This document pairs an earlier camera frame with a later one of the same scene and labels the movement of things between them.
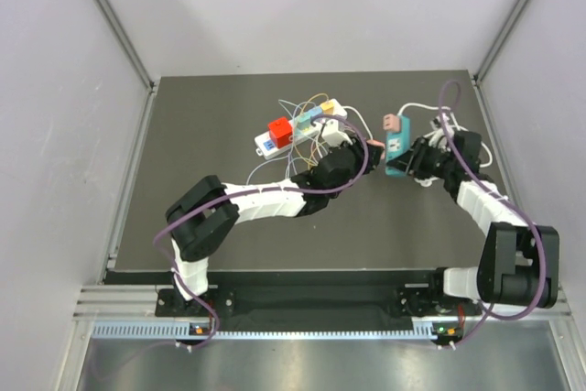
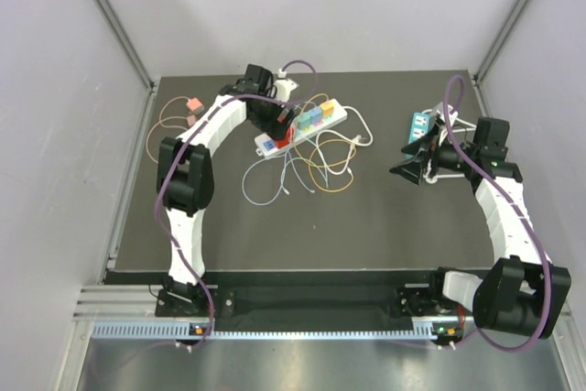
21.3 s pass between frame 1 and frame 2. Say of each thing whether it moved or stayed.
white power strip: stayed
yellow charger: stayed
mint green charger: stayed
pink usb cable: moved
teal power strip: moved
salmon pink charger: moved
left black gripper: moved
